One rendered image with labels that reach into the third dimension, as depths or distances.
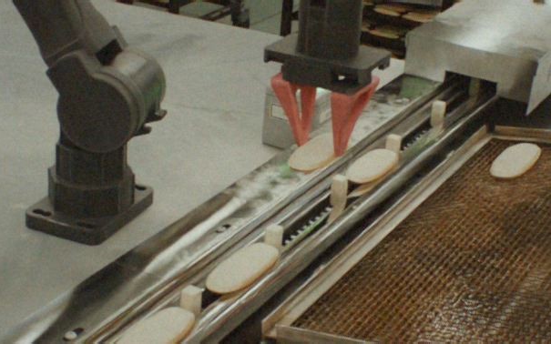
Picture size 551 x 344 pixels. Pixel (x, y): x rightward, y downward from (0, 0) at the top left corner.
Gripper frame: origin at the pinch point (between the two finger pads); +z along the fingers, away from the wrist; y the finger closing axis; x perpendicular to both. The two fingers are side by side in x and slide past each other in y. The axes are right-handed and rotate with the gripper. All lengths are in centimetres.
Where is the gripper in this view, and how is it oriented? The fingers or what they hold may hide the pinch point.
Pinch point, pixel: (321, 142)
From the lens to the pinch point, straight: 103.4
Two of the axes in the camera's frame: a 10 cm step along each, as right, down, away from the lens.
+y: -8.8, -2.3, 4.2
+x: -4.8, 3.4, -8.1
